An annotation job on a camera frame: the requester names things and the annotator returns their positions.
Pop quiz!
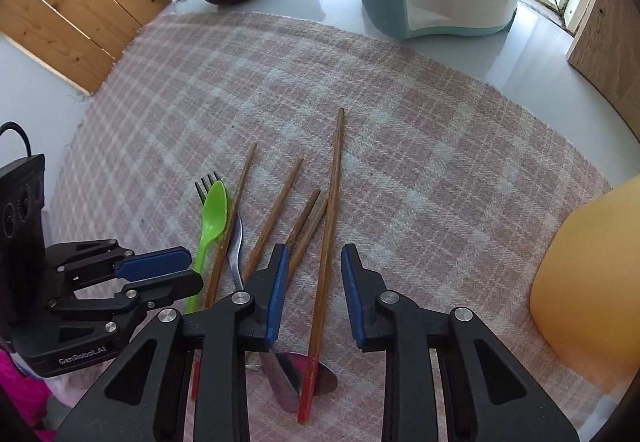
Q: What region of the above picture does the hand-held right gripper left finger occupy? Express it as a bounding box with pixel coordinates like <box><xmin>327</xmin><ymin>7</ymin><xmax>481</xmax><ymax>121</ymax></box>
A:
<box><xmin>55</xmin><ymin>245</ymin><xmax>291</xmax><ymax>442</ymax></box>

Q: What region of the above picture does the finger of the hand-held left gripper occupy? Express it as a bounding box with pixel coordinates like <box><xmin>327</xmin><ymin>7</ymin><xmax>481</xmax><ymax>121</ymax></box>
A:
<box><xmin>47</xmin><ymin>239</ymin><xmax>193</xmax><ymax>290</ymax></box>
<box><xmin>47</xmin><ymin>270</ymin><xmax>204</xmax><ymax>313</ymax></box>

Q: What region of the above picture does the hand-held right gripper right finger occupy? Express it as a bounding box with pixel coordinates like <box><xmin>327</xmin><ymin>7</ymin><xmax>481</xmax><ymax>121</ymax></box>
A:
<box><xmin>341</xmin><ymin>245</ymin><xmax>581</xmax><ymax>442</ymax></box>

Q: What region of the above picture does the metal fork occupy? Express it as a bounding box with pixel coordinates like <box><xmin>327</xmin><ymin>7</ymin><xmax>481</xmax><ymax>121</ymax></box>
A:
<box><xmin>195</xmin><ymin>171</ymin><xmax>301</xmax><ymax>414</ymax></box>

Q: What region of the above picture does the wooden chopstick red end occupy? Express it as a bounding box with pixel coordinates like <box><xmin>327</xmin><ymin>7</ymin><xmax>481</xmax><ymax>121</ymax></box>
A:
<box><xmin>191</xmin><ymin>143</ymin><xmax>258</xmax><ymax>400</ymax></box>
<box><xmin>297</xmin><ymin>107</ymin><xmax>346</xmax><ymax>424</ymax></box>

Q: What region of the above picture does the green plastic spoon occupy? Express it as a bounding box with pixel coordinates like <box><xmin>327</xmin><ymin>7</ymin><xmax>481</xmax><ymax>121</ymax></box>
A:
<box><xmin>186</xmin><ymin>180</ymin><xmax>230</xmax><ymax>315</ymax></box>

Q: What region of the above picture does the metal spoon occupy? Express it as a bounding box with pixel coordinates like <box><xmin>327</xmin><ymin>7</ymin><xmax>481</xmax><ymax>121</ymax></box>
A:
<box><xmin>245</xmin><ymin>351</ymin><xmax>339</xmax><ymax>398</ymax></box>

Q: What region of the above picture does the yellow utensil holder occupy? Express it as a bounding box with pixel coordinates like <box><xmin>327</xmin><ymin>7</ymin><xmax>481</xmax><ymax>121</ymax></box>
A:
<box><xmin>530</xmin><ymin>174</ymin><xmax>640</xmax><ymax>395</ymax></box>

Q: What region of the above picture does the pink clothing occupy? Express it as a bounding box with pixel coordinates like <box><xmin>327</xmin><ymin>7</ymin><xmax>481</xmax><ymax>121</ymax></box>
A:
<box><xmin>0</xmin><ymin>347</ymin><xmax>66</xmax><ymax>442</ymax></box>

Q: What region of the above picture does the pink checkered cloth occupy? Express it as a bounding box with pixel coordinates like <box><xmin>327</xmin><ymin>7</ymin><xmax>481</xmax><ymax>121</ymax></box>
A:
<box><xmin>47</xmin><ymin>12</ymin><xmax>613</xmax><ymax>442</ymax></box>

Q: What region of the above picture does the light wooden board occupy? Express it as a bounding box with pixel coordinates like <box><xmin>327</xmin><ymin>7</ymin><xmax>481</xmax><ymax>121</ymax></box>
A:
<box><xmin>566</xmin><ymin>0</ymin><xmax>640</xmax><ymax>143</ymax></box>

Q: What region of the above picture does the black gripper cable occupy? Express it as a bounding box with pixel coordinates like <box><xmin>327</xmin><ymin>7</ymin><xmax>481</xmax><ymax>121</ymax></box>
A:
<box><xmin>0</xmin><ymin>122</ymin><xmax>32</xmax><ymax>159</ymax></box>

